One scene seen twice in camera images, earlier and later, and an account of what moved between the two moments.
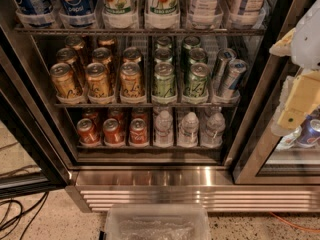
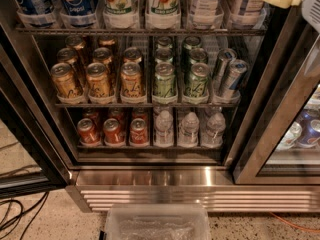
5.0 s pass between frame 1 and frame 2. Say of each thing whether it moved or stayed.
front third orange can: stayed
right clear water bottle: stayed
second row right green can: stayed
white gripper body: moved
